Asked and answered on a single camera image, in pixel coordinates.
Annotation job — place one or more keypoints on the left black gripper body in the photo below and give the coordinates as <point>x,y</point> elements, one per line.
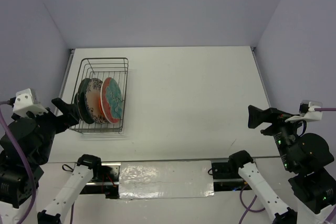
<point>51,124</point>

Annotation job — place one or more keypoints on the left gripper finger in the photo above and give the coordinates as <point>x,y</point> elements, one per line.
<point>69,111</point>
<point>67,123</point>

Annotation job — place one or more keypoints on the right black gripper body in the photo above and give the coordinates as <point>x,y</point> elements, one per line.
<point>283,132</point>

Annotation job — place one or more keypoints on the blue floral white plate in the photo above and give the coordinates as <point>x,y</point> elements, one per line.
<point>92,100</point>

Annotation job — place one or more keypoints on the red and teal plate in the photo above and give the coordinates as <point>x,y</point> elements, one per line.
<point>111,100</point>

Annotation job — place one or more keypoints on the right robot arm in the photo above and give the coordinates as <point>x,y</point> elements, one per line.
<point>305,155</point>

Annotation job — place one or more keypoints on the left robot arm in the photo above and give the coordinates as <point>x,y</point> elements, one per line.
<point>26,147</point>

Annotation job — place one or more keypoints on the dark green plate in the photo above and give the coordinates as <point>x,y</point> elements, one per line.
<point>80,102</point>

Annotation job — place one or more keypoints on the orange plastic plate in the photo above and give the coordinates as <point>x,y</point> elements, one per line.
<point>100,107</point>

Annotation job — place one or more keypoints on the silver foil tape sheet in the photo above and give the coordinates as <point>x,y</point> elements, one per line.
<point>171,179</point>

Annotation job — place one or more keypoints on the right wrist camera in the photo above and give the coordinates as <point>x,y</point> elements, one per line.
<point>307,112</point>

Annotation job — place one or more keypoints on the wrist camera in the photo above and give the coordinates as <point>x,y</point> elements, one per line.
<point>26,101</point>
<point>307,112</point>

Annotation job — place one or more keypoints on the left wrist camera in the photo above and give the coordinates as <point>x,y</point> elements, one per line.
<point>26,101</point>

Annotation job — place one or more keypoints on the wire dish rack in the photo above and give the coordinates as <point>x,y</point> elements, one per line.
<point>100,68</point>

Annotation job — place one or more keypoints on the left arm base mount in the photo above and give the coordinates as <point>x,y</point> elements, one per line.
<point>107,183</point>

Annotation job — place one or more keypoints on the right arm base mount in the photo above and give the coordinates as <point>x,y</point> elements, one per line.
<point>224,178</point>

